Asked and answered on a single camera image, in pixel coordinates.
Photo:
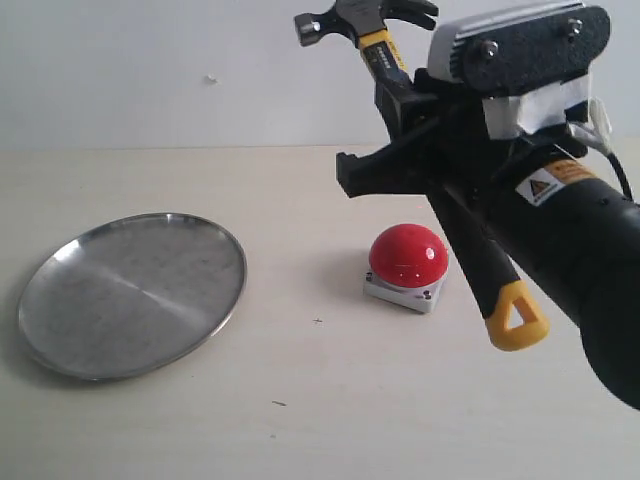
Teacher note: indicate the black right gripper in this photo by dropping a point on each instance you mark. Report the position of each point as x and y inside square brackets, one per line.
[537, 169]

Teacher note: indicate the black yellow claw hammer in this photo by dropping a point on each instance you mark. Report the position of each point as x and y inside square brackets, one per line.
[380, 55]

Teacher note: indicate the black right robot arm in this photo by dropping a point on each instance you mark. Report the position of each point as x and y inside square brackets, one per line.
[523, 206]

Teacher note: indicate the red dome push button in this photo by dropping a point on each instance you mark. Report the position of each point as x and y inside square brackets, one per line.
[409, 256]

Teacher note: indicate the grey button base box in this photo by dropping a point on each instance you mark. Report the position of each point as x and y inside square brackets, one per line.
[419, 299]

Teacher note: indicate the round stainless steel plate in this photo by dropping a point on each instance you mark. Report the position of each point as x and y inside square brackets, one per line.
[131, 296]

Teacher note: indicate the white tape on mount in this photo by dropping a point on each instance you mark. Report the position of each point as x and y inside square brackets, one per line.
[509, 117]

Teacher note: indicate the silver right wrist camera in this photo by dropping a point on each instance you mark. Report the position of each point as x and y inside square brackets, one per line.
[518, 49]

